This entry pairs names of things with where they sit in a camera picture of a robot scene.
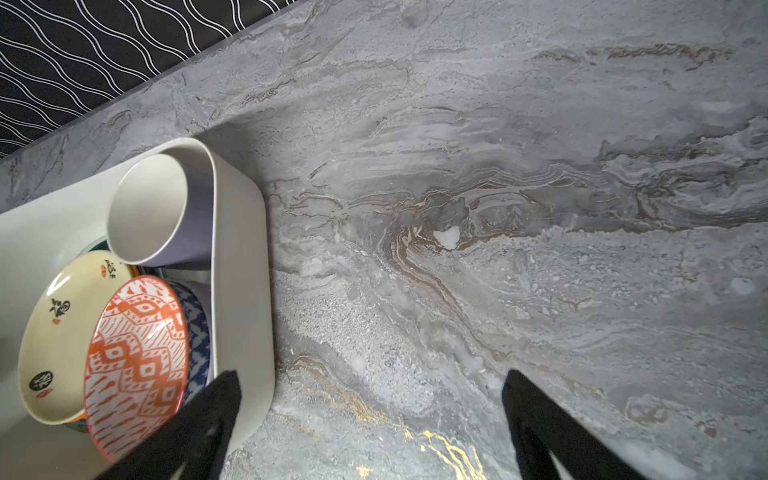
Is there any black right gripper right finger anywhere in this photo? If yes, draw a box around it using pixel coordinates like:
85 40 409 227
502 370 643 479

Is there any white plastic bin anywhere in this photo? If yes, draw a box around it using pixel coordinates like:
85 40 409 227
1 138 275 479

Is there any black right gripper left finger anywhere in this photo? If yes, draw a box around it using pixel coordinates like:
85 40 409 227
98 370 242 479

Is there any cream plate with motifs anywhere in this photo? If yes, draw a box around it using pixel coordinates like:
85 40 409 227
17 250 139 425

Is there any lilac ceramic bowl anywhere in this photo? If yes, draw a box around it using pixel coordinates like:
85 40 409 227
176 280 212 319

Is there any lilac mug white inside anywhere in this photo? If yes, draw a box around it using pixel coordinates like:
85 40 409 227
106 153 214 268

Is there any blue patterned bowl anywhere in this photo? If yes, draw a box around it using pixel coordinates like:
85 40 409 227
83 275 212 463

